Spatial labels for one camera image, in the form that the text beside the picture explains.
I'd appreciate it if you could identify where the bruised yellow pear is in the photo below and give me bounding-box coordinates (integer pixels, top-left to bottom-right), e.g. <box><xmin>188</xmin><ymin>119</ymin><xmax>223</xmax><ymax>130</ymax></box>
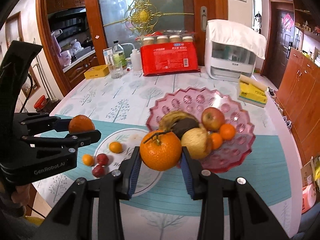
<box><xmin>181</xmin><ymin>128</ymin><xmax>212</xmax><ymax>160</ymax></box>

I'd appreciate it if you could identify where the large orange with stem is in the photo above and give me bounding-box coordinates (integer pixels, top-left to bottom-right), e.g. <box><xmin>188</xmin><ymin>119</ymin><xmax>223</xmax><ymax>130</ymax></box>
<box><xmin>139</xmin><ymin>130</ymin><xmax>182</xmax><ymax>171</ymax></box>

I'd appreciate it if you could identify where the dark brown avocado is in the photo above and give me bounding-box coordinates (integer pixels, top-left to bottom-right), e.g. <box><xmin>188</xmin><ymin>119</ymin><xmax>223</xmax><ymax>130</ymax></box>
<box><xmin>171</xmin><ymin>118</ymin><xmax>199</xmax><ymax>139</ymax></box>

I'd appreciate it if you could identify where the spotted yellow banana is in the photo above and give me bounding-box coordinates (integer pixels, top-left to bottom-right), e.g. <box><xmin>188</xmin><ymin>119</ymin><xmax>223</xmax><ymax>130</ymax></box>
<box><xmin>159</xmin><ymin>111</ymin><xmax>199</xmax><ymax>131</ymax></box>

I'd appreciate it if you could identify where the red apple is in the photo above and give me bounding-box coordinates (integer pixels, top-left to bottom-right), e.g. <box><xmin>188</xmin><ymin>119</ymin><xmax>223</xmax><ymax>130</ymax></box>
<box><xmin>201</xmin><ymin>107</ymin><xmax>226</xmax><ymax>132</ymax></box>

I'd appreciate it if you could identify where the small orange tangerine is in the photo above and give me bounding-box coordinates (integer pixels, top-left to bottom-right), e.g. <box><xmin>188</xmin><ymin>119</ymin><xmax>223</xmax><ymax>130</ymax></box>
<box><xmin>82</xmin><ymin>154</ymin><xmax>95</xmax><ymax>166</ymax></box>

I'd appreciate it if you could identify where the small red strawberry-like fruit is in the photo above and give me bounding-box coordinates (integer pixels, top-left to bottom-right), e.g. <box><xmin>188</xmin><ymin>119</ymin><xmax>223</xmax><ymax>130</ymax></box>
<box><xmin>92</xmin><ymin>164</ymin><xmax>106</xmax><ymax>178</ymax></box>

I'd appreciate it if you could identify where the small orange near text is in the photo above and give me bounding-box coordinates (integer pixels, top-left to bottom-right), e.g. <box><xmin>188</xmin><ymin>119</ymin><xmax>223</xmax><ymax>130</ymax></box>
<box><xmin>108</xmin><ymin>141</ymin><xmax>123</xmax><ymax>154</ymax></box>

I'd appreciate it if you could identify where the pink plastic fruit bowl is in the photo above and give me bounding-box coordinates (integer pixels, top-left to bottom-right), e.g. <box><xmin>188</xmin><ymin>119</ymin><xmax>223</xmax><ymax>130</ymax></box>
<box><xmin>146</xmin><ymin>87</ymin><xmax>255</xmax><ymax>173</ymax></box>

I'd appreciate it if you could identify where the yellow flat box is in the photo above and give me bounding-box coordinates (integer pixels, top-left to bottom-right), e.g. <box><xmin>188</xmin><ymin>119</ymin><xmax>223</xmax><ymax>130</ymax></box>
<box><xmin>84</xmin><ymin>65</ymin><xmax>109</xmax><ymax>80</ymax></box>

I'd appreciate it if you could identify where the clear drinking glass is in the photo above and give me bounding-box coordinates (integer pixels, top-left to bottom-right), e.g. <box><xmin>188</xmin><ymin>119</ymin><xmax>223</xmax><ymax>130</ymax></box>
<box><xmin>108</xmin><ymin>54</ymin><xmax>124</xmax><ymax>79</ymax></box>

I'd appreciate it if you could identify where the clear plastic bottle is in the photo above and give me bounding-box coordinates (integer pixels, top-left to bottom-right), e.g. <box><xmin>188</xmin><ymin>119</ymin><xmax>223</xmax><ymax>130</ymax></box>
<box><xmin>112</xmin><ymin>40</ymin><xmax>126</xmax><ymax>68</ymax></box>

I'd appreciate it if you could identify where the yellow tissue pack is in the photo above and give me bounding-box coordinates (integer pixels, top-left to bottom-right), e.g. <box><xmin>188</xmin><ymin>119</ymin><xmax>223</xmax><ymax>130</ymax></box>
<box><xmin>237</xmin><ymin>74</ymin><xmax>268</xmax><ymax>108</ymax></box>

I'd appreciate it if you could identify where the white squeeze bottle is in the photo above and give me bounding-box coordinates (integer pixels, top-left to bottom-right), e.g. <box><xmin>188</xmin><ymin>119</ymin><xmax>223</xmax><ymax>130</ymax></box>
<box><xmin>130</xmin><ymin>49</ymin><xmax>142</xmax><ymax>71</ymax></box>

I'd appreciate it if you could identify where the red paper cup package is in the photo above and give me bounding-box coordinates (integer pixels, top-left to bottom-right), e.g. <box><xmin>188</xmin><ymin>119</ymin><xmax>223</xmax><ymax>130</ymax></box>
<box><xmin>138</xmin><ymin>31</ymin><xmax>200</xmax><ymax>76</ymax></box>

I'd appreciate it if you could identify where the wooden cabinet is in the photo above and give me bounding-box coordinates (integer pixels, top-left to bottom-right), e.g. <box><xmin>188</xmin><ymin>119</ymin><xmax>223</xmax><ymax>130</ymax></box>
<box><xmin>276</xmin><ymin>48</ymin><xmax>320</xmax><ymax>165</ymax></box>

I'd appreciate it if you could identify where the white countertop appliance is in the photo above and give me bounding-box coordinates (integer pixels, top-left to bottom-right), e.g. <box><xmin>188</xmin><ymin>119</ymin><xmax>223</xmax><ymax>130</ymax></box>
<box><xmin>204</xmin><ymin>27</ymin><xmax>259</xmax><ymax>82</ymax></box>

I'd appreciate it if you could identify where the glass sliding door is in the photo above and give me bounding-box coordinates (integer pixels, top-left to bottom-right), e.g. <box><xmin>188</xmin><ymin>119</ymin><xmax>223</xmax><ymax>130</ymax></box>
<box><xmin>85</xmin><ymin>0</ymin><xmax>228</xmax><ymax>66</ymax></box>

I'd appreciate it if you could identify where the white cloth cover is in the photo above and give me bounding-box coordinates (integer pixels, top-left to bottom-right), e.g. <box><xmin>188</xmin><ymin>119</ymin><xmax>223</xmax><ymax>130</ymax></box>
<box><xmin>207</xmin><ymin>19</ymin><xmax>267</xmax><ymax>60</ymax></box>

